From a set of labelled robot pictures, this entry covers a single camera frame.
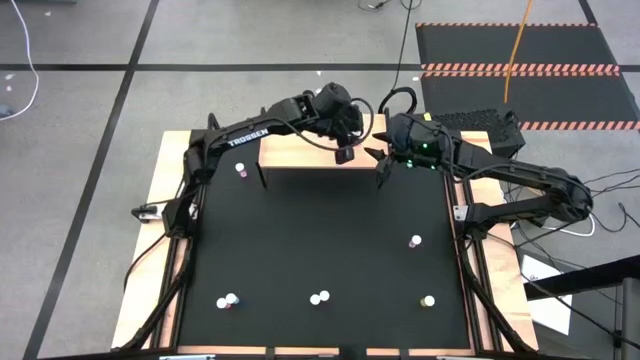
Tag white paper sheet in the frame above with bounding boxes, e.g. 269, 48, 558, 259
519, 253, 574, 336

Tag black striped floor mat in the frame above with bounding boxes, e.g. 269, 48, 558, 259
414, 22, 640, 132

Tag thin black floor cable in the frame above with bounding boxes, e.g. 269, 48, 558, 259
389, 0, 416, 96
522, 279, 624, 346

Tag grey metal post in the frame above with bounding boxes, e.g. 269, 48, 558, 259
622, 277, 640, 360

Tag black table mat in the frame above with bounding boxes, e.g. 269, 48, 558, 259
175, 135, 474, 351

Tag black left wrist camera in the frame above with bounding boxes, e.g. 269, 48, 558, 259
334, 145, 356, 166

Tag black desk edge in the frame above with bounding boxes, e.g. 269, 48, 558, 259
522, 254, 640, 301

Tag white cable loop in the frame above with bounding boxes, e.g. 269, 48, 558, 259
542, 213, 597, 239

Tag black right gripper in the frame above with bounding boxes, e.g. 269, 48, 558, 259
363, 113, 451, 169

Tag yellow-orange hanging cable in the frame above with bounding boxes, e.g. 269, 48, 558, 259
502, 0, 535, 106

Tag wooden shelf black legs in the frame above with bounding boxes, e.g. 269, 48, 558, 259
255, 106, 393, 191

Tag white floor cable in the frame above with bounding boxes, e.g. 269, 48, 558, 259
0, 0, 40, 121

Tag thick black cable loop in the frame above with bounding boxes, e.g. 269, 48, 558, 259
377, 86, 419, 119

